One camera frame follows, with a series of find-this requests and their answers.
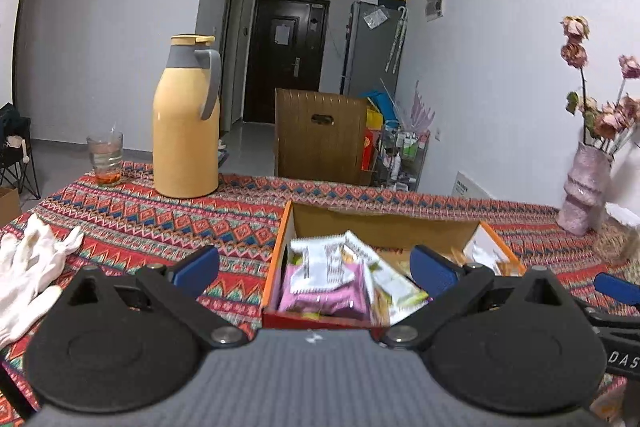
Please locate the white and green bar packet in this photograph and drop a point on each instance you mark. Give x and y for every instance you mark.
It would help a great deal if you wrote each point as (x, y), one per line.
(395, 287)

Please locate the white umbrella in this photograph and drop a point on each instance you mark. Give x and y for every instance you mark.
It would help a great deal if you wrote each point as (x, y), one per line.
(395, 42)

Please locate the paper on refrigerator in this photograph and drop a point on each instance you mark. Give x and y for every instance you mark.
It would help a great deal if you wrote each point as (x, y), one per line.
(375, 19)

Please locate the grey refrigerator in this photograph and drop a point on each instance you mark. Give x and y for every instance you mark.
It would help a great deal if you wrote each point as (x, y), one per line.
(365, 57)

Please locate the yellow bag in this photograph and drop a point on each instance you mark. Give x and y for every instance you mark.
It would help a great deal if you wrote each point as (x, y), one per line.
(374, 117)

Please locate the white cloth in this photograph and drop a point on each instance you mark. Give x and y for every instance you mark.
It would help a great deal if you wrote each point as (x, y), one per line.
(25, 277)

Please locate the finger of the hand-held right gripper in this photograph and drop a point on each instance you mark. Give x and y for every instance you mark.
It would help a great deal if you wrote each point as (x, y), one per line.
(620, 289)

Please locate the pale pink wall decoration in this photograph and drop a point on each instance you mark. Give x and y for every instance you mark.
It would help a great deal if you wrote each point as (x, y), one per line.
(421, 109)

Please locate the glass cup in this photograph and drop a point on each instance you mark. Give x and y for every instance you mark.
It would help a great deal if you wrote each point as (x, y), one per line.
(105, 162)

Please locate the small cardboard box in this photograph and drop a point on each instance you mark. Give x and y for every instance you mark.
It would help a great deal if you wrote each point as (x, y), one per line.
(9, 207)

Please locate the brown cardboard box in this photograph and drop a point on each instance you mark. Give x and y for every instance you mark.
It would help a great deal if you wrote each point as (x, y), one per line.
(300, 147)

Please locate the pink ceramic vase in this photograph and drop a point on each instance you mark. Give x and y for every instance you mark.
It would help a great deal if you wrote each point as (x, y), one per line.
(582, 197)

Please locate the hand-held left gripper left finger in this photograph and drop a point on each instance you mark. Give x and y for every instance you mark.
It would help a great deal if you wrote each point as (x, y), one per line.
(195, 270)

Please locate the paper notice on door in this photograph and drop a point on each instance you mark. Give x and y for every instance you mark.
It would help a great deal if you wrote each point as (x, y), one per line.
(282, 34)

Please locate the pink snack packet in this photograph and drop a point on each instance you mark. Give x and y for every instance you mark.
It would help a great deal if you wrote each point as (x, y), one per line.
(320, 299)

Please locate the dried pink roses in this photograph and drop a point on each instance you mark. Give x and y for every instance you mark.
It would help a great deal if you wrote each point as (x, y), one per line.
(607, 122)

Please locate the red cardboard box pumpkin print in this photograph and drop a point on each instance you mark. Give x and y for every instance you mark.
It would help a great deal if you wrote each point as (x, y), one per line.
(380, 227)

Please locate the metal trolley cart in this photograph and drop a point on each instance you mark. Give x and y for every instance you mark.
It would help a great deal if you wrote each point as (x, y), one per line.
(405, 157)

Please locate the clear crispy snack packet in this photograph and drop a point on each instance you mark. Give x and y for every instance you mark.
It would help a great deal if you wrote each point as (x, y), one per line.
(315, 267)

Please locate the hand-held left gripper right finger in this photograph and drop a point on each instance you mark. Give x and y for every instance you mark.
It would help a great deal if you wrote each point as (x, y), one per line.
(432, 270)

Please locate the black entrance door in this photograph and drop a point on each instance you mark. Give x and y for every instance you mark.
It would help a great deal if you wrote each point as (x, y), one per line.
(265, 82)

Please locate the glass jar with white lid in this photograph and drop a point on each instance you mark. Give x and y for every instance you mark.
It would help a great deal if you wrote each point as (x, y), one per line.
(617, 237)

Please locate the yellow thermos jug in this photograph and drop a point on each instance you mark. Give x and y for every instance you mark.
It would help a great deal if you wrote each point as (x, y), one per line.
(182, 142)

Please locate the black folding chair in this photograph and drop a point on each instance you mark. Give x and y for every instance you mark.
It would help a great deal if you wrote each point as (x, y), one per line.
(12, 127)

